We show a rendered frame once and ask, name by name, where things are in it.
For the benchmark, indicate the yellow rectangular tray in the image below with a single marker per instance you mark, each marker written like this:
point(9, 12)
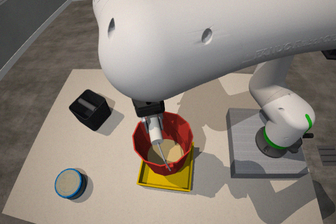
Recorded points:
point(179, 181)

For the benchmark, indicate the red bucket with metal handle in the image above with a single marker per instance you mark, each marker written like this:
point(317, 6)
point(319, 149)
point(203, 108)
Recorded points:
point(168, 149)

